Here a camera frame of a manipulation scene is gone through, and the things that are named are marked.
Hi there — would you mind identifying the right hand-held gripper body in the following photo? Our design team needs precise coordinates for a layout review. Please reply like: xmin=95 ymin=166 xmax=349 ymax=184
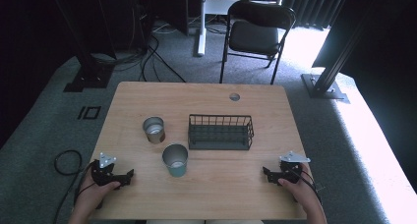
xmin=277 ymin=150 xmax=312 ymax=185

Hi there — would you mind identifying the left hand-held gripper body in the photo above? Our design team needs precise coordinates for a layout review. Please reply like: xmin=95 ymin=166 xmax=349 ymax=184
xmin=90 ymin=152 xmax=123 ymax=187

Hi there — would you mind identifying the teal metal cup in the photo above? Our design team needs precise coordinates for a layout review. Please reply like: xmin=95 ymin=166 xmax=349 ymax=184
xmin=161 ymin=142 xmax=190 ymax=179

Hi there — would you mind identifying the silver metal cup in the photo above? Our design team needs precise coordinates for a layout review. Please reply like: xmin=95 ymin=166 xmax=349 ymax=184
xmin=142 ymin=116 xmax=166 ymax=144

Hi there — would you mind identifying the black wire basket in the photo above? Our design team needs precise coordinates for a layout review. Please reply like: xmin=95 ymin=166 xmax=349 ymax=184
xmin=187 ymin=113 xmax=255 ymax=151

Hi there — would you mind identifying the person's left hand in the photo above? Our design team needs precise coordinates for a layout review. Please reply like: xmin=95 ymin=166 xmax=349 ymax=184
xmin=76 ymin=176 xmax=122 ymax=216

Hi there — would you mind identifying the person's right hand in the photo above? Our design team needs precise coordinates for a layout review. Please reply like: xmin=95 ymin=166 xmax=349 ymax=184
xmin=277 ymin=163 xmax=322 ymax=212

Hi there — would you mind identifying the black metal stand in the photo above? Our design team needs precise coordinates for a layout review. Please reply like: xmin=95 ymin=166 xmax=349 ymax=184
xmin=300 ymin=7 xmax=370 ymax=104
xmin=48 ymin=0 xmax=115 ymax=93

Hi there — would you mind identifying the black folding chair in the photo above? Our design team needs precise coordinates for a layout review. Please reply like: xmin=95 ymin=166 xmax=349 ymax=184
xmin=218 ymin=0 xmax=297 ymax=85

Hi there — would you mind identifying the right hand-held gripper cable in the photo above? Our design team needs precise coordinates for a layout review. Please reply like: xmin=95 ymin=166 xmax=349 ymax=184
xmin=289 ymin=166 xmax=324 ymax=207

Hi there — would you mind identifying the black cable loop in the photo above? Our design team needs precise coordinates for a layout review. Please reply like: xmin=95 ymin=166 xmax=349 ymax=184
xmin=52 ymin=149 xmax=84 ymax=224

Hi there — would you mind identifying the bundle of floor cables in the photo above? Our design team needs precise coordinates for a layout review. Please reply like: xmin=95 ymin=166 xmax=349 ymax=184
xmin=91 ymin=21 xmax=187 ymax=84

